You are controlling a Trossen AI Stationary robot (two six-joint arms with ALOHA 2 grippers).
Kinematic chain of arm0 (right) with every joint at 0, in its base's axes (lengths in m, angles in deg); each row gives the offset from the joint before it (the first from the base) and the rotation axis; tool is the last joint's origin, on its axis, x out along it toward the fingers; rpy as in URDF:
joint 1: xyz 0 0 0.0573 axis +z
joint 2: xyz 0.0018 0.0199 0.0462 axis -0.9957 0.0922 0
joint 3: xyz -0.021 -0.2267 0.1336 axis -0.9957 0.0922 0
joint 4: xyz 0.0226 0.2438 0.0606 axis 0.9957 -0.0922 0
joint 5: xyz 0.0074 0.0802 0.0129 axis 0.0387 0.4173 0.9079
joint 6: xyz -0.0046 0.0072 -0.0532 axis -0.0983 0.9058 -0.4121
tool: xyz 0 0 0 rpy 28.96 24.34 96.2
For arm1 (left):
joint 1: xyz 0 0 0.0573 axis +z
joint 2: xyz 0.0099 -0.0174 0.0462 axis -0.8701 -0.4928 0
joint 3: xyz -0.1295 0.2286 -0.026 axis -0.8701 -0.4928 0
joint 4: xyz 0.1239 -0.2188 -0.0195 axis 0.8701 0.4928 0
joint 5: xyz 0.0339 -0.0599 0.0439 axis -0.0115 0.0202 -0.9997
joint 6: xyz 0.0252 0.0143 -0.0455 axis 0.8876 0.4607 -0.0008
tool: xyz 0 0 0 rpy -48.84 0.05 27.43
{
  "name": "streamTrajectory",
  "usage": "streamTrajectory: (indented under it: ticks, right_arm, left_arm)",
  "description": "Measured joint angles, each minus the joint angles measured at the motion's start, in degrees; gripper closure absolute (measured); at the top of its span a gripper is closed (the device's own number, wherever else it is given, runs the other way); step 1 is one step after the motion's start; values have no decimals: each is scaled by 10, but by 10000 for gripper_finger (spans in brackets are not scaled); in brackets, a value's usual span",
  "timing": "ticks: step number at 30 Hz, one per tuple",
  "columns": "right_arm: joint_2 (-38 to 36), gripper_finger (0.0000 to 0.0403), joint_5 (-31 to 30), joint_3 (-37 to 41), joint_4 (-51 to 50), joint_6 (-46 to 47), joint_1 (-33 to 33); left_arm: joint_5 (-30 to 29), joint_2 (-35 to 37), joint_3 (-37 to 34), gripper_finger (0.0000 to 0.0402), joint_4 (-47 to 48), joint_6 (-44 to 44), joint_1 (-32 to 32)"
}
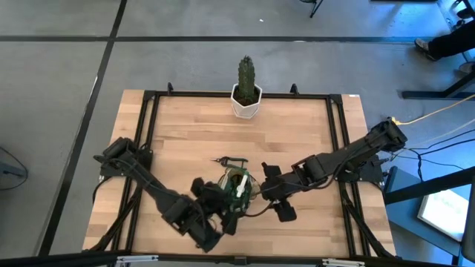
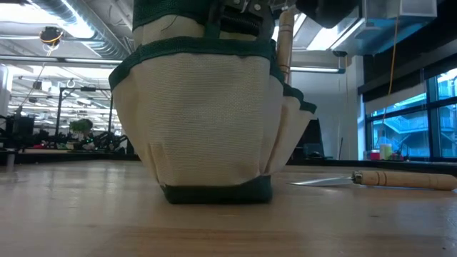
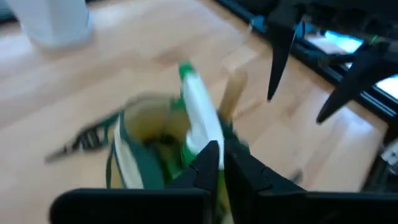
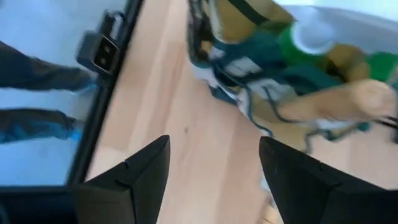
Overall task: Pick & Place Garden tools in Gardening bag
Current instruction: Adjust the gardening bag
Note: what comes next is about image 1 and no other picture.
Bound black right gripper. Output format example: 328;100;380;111
259;161;300;223

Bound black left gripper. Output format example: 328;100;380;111
190;177;239;237

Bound beige green-trimmed gardening bag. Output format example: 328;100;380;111
217;166;261;214

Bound white faceted plant pot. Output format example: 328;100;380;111
230;83;263;120

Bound tall green cactus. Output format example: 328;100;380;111
237;55;257;105

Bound desk surface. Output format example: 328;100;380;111
384;165;465;257

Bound black diagonal rig beam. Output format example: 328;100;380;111
383;167;475;205

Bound white flat panel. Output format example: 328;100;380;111
417;188;471;242

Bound black rig crossbar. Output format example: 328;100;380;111
0;250;475;267

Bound black stand leg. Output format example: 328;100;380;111
299;0;324;19

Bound person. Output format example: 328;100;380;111
414;20;475;74

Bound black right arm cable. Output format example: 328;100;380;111
244;202;278;219

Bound green-handled garden snips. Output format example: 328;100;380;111
210;156;249;168

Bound silver aluminium bracket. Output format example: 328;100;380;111
321;258;367;267
117;254;159;265

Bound black metal table frame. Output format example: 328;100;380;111
83;82;398;260

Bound yellow extension cord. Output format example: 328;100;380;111
399;94;475;126

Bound black desk leg frame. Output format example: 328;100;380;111
402;69;475;100

